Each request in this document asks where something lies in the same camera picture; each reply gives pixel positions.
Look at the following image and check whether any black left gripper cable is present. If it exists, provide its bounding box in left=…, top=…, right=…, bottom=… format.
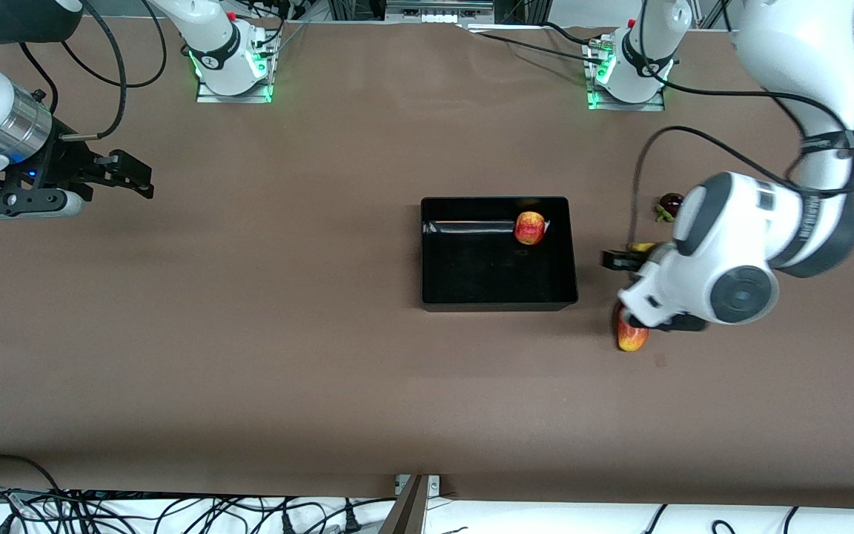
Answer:
left=629, top=0, right=854, bottom=253

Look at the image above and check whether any black looping cable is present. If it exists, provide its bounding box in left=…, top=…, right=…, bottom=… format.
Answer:
left=62, top=0, right=169, bottom=89

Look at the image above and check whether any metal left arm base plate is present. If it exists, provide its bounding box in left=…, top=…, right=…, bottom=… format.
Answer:
left=585, top=39, right=667, bottom=113

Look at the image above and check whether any red yellow mango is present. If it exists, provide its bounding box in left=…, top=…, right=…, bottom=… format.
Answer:
left=612, top=306, right=650, bottom=352

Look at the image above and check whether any red yellow apple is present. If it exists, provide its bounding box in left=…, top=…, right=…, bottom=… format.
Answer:
left=514, top=211, right=548, bottom=247

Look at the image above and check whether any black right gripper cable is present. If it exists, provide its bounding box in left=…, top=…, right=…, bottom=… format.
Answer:
left=59, top=0, right=129, bottom=142

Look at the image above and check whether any black arching cable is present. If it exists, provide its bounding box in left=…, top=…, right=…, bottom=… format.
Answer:
left=0, top=453, right=66, bottom=496

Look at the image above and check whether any black plastic box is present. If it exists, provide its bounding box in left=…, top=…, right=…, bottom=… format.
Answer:
left=420, top=196, right=580, bottom=313

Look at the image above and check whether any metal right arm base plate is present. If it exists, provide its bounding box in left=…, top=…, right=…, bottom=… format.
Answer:
left=196, top=41, right=275, bottom=105

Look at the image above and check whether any grey rail with white connectors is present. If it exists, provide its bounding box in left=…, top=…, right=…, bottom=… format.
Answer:
left=386, top=0, right=494, bottom=24

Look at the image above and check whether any dark purple mangosteen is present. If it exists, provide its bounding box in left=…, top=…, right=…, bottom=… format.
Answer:
left=655, top=192, right=686, bottom=223

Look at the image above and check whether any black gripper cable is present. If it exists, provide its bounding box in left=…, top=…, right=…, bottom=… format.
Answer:
left=629, top=0, right=854, bottom=253
left=59, top=0, right=129, bottom=142

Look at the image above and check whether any metal table edge bracket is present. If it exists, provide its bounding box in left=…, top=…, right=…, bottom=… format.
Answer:
left=379, top=473, right=443, bottom=534

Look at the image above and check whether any black thin cable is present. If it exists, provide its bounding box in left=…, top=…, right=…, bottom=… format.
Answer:
left=19, top=42, right=59, bottom=113

